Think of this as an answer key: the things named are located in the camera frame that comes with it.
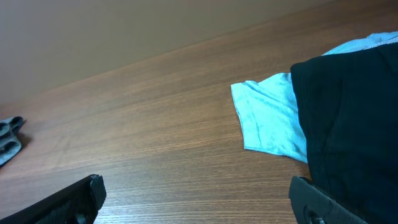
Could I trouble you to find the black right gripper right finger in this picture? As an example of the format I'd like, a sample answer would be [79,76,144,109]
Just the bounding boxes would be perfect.
[289,176,367,224]

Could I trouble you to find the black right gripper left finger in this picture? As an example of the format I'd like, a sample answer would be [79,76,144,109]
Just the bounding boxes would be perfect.
[1,174,106,224]

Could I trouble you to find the black shorts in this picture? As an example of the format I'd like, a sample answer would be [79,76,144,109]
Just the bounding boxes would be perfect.
[290,44,397,223]

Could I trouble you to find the folded grey shorts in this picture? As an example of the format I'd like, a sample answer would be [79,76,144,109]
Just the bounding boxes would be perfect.
[1,116,24,166]

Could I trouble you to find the light blue t-shirt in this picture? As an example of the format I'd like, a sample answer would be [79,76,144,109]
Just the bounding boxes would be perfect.
[230,30,398,164]

